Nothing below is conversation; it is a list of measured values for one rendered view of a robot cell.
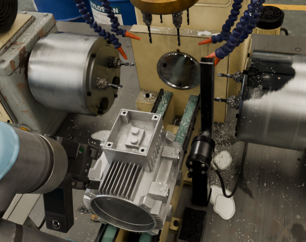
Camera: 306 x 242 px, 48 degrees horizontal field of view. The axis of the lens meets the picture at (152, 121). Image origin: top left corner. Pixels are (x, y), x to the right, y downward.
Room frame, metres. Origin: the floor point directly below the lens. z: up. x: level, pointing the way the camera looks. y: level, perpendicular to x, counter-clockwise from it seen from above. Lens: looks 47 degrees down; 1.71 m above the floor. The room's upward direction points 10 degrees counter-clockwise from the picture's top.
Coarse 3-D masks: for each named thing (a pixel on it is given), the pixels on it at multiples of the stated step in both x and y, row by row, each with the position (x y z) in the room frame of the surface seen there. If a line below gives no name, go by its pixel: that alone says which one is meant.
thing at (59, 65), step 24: (48, 48) 0.86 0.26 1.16; (72, 48) 0.84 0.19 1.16; (96, 48) 0.84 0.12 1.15; (48, 72) 0.80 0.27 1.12; (72, 72) 0.77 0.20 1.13; (96, 72) 0.80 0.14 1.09; (120, 72) 0.93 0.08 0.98; (48, 96) 0.78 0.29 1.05; (72, 96) 0.74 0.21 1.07; (96, 96) 0.77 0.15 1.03
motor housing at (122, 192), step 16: (176, 144) 0.52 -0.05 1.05; (160, 160) 0.47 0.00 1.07; (112, 176) 0.42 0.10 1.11; (128, 176) 0.42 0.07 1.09; (144, 176) 0.42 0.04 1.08; (160, 176) 0.43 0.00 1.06; (176, 176) 0.45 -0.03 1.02; (112, 192) 0.39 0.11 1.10; (128, 192) 0.38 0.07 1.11; (144, 192) 0.39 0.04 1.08; (96, 208) 0.42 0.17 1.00; (112, 208) 0.43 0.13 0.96; (128, 208) 0.43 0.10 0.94; (160, 208) 0.36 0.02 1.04; (112, 224) 0.39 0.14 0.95; (128, 224) 0.39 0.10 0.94; (144, 224) 0.38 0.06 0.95; (160, 224) 0.34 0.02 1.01
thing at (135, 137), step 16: (128, 112) 0.57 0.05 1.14; (144, 112) 0.56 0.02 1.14; (112, 128) 0.52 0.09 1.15; (128, 128) 0.54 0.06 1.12; (144, 128) 0.53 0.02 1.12; (160, 128) 0.52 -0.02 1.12; (112, 144) 0.48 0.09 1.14; (128, 144) 0.48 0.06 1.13; (144, 144) 0.49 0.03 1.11; (160, 144) 0.51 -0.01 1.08; (112, 160) 0.47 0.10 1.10; (128, 160) 0.45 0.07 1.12; (144, 160) 0.43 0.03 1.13
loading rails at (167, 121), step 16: (160, 96) 0.83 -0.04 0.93; (192, 112) 0.74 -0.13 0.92; (176, 128) 0.75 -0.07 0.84; (192, 128) 0.68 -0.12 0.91; (176, 192) 0.50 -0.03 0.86; (176, 224) 0.42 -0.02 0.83; (96, 240) 0.37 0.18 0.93; (112, 240) 0.37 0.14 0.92; (128, 240) 0.41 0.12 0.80; (144, 240) 0.36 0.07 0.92; (160, 240) 0.37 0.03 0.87
